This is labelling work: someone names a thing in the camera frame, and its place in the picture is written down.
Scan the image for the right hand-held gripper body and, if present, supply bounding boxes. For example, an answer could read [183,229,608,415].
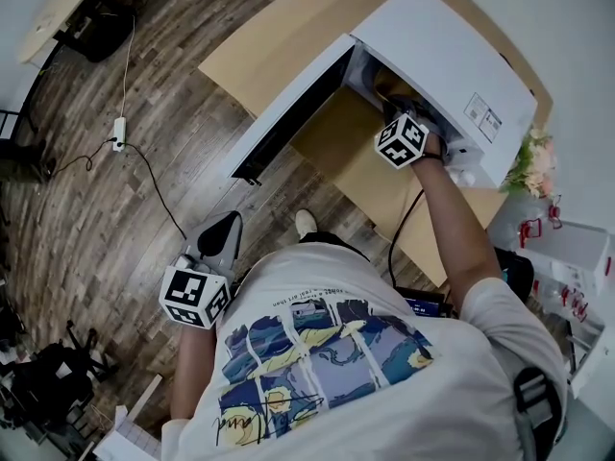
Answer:
[373,101,453,171]

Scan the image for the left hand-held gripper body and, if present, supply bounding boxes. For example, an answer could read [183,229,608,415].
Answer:
[159,210,245,330]

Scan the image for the golden brown container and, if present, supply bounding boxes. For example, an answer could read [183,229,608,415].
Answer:
[372,64,419,109]

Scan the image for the white microwave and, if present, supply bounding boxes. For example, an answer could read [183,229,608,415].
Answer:
[226,0,539,191]

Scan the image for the person's left forearm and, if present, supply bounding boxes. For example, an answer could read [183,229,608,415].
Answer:
[170,324,227,422]

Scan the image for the person's right forearm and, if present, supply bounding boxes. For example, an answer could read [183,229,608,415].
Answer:
[410,151,504,314]

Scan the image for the white microwave door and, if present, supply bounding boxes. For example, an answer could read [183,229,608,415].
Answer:
[226,33,359,187]

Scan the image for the wooden strip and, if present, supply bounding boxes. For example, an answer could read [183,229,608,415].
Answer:
[125,374,164,422]

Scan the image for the black trousers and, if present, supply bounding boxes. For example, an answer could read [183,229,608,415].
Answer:
[297,230,371,263]

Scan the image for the white shoe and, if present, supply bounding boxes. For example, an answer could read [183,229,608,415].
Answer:
[293,207,318,242]

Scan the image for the pale flower bouquet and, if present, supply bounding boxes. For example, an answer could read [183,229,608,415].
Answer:
[499,127,561,201]

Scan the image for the red latch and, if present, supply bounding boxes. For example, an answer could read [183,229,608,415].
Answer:
[559,283,591,324]
[518,217,543,250]
[547,194,564,230]

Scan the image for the white cardboard box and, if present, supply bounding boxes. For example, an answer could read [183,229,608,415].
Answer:
[93,403,164,461]

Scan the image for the black device with blue screen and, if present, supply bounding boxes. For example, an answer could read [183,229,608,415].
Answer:
[396,285,457,319]

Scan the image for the white power strip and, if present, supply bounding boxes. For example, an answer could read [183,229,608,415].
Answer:
[111,116,128,153]

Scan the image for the white storage box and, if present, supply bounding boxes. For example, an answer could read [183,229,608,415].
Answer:
[521,218,612,297]

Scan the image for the white printed t-shirt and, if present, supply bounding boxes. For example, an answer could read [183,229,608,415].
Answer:
[160,241,571,461]

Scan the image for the light wooden desk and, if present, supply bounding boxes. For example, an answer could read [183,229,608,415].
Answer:
[17,0,110,66]

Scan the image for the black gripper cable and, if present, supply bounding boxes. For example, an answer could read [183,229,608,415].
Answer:
[387,187,427,290]

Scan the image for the long black floor cable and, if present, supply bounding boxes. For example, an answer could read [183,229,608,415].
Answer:
[122,141,188,240]

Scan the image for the short black floor cable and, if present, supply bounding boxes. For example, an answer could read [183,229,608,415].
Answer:
[50,136,116,178]

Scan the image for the white power cable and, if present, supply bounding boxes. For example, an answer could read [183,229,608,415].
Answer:
[119,12,138,119]

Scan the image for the grey backpack strap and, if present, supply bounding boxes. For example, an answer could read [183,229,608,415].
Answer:
[511,366,568,461]

